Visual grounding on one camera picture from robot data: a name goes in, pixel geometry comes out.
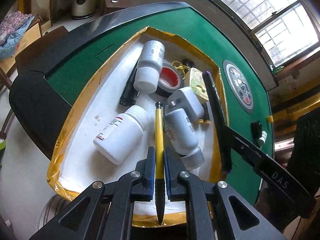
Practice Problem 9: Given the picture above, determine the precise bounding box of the long black marker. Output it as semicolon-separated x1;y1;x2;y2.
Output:
202;71;232;174

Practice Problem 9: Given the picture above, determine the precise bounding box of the yellow and black pen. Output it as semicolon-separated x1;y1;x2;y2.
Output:
155;102;165;225

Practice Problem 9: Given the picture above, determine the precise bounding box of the small white bottle on table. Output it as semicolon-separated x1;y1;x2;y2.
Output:
257;131;267;147

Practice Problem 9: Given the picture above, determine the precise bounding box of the small yellow cylinder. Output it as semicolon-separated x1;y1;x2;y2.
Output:
266;115;273;124

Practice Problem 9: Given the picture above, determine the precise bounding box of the white pill bottle red label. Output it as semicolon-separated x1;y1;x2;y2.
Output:
93;105;150;165

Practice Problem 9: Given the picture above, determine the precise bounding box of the white bottle lower right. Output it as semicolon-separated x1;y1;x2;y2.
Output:
165;108;204;170

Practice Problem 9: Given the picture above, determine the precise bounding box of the green felt table mat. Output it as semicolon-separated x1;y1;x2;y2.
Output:
44;6;275;205

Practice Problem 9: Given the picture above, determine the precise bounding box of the round silver table emblem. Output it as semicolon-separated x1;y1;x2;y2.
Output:
222;60;254;114

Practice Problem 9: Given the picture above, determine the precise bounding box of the white power adapter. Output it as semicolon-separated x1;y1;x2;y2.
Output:
167;87;204;122

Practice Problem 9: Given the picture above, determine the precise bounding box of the white tray with yellow rim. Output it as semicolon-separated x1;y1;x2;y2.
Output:
46;25;230;228

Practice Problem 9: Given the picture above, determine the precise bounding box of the black flashlight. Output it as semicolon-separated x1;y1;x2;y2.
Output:
119;63;139;107

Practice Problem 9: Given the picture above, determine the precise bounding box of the red and black tape roll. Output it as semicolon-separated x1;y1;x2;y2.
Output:
156;64;184;98

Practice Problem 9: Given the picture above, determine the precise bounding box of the white bottle upper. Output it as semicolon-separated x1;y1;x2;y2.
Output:
133;40;165;94

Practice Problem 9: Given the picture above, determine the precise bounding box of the window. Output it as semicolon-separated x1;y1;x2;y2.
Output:
213;0;319;70

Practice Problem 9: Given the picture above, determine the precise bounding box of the floral blue cloth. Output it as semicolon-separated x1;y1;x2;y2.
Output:
1;11;34;60

